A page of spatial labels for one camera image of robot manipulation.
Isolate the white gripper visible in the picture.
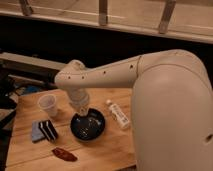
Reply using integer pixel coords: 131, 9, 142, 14
68, 89, 90, 116

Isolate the clear plastic cup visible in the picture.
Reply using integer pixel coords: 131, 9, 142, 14
37, 94, 58, 117

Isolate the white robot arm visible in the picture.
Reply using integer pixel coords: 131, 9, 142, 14
55, 49, 213, 171

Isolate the black bowl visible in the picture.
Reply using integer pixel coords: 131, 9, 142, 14
70, 108, 105, 141

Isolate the white plastic bottle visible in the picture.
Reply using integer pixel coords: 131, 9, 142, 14
106, 100, 130, 129

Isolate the black white striped eraser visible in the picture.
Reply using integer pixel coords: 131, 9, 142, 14
39, 120, 58, 141

